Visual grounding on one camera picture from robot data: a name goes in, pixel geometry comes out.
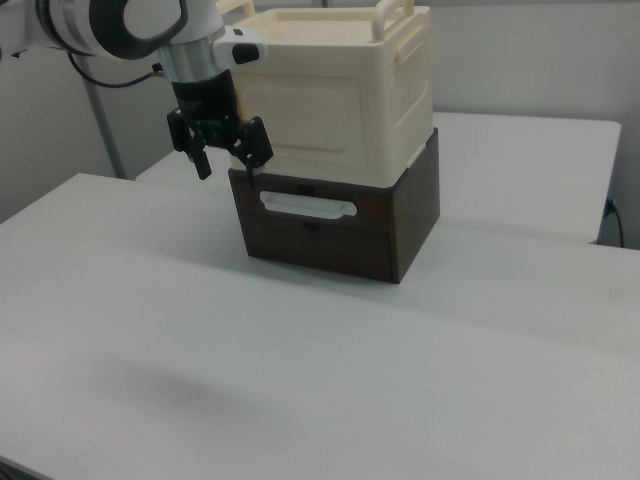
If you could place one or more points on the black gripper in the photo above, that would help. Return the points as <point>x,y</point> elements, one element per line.
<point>205,100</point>

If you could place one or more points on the cream cabinet door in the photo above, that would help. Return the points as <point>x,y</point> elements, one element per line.
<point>300,115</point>

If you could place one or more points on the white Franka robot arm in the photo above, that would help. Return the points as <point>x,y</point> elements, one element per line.
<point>75,25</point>

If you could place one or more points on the cream plastic cabinet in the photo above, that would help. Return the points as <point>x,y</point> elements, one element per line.
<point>407,75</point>

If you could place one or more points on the plain brown drawer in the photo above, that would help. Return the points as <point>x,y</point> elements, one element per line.
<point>325,255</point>

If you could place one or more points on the dark brown drawer unit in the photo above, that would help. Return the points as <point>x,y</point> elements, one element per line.
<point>415,210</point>

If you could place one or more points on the grey partition post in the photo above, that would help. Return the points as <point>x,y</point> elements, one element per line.
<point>102,125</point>

